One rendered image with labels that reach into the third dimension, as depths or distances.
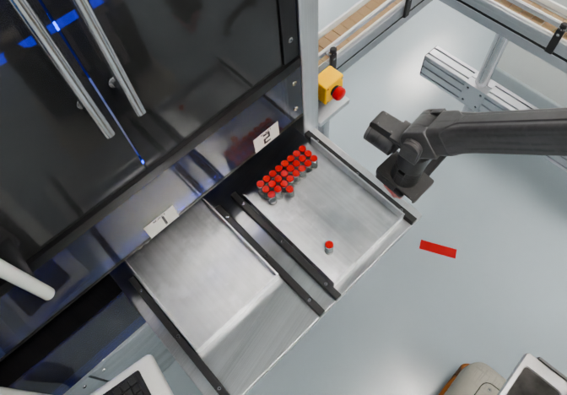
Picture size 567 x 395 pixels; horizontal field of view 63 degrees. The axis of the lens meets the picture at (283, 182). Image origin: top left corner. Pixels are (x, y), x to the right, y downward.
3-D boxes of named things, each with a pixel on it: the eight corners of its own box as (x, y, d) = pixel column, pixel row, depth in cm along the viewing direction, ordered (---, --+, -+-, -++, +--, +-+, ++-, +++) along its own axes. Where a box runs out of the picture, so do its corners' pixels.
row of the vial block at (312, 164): (267, 202, 128) (265, 193, 124) (314, 161, 133) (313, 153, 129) (272, 207, 127) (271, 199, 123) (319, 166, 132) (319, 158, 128)
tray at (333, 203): (245, 200, 129) (243, 194, 126) (311, 143, 136) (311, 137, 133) (333, 287, 116) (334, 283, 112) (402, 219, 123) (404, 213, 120)
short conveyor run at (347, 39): (298, 115, 146) (295, 81, 132) (264, 89, 152) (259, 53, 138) (436, 2, 166) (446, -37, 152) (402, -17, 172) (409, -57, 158)
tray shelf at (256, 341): (107, 270, 123) (105, 268, 122) (297, 116, 144) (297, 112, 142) (222, 418, 105) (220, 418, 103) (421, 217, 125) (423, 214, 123)
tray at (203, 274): (120, 255, 123) (115, 251, 120) (197, 193, 131) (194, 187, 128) (199, 353, 110) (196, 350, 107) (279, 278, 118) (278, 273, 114)
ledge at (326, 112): (288, 101, 146) (288, 98, 145) (317, 78, 150) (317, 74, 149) (320, 127, 141) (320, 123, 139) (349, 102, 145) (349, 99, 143)
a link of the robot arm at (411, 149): (420, 151, 77) (449, 119, 80) (364, 113, 81) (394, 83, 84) (403, 184, 88) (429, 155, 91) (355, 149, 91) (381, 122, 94)
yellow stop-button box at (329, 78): (307, 92, 135) (307, 75, 129) (325, 78, 137) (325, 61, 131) (326, 106, 132) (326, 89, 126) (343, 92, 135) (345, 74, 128)
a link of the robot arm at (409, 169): (422, 166, 83) (440, 145, 84) (391, 143, 85) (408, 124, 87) (413, 183, 89) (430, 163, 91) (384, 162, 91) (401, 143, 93)
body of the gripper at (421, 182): (394, 154, 99) (401, 135, 92) (432, 185, 96) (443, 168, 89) (374, 173, 97) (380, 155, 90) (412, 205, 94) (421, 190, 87)
